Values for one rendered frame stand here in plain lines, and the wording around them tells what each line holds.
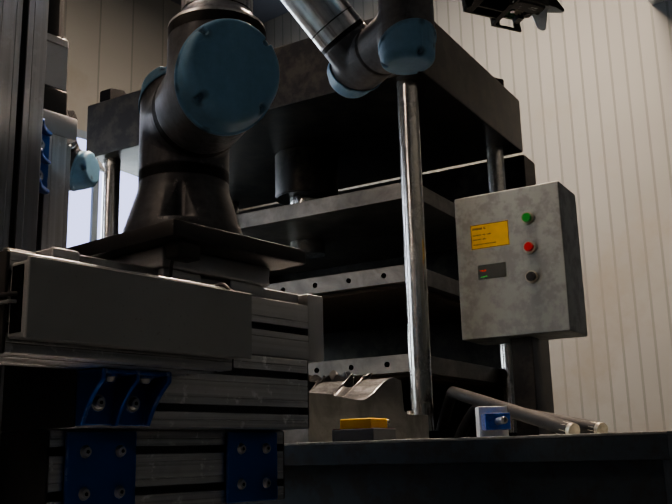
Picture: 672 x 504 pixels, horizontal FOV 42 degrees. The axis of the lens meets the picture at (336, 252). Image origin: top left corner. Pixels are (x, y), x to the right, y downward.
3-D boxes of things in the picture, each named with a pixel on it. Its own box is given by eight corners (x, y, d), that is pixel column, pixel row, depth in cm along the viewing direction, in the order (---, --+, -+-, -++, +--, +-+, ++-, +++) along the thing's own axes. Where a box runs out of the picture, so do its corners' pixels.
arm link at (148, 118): (214, 192, 121) (215, 101, 124) (247, 163, 109) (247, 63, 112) (127, 183, 116) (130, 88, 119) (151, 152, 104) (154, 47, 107)
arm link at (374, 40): (406, 90, 124) (403, 19, 127) (449, 58, 114) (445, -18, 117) (357, 81, 121) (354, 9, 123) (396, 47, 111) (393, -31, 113)
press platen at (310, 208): (413, 196, 250) (412, 179, 251) (130, 249, 305) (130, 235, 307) (501, 242, 309) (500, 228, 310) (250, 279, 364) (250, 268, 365)
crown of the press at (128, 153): (426, 195, 233) (415, -13, 247) (80, 259, 299) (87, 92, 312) (531, 251, 304) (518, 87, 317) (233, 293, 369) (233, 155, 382)
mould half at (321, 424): (308, 443, 156) (307, 367, 159) (195, 446, 169) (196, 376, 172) (429, 442, 198) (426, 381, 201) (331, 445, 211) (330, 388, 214)
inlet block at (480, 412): (520, 436, 142) (518, 402, 143) (490, 437, 141) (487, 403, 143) (505, 438, 154) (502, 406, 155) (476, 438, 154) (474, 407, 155)
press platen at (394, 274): (412, 280, 242) (411, 263, 243) (121, 319, 297) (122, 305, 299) (507, 312, 304) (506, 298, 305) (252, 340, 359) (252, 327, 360)
